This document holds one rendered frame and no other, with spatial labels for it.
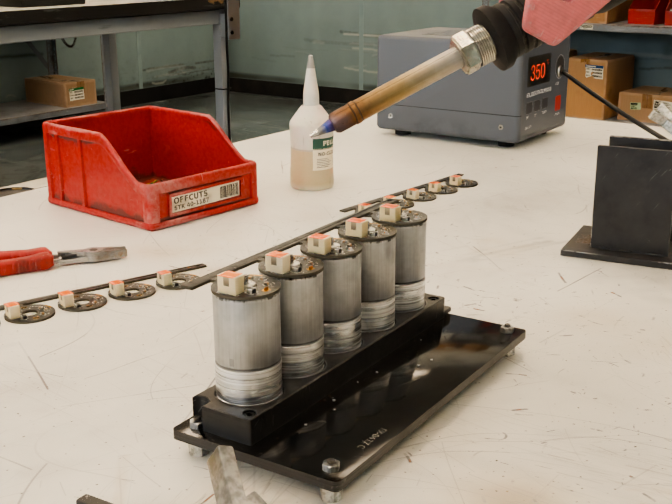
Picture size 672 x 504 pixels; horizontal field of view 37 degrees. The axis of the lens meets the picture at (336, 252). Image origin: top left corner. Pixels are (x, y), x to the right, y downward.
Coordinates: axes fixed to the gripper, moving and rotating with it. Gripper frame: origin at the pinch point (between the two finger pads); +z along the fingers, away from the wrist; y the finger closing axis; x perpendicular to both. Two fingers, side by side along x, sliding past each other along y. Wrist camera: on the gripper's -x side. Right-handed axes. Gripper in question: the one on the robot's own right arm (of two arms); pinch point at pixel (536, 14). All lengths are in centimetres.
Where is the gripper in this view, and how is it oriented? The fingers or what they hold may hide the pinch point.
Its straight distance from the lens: 38.0
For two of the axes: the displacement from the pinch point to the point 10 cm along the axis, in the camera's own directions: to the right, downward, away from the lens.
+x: 8.7, 3.8, 3.2
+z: -4.4, 8.8, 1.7
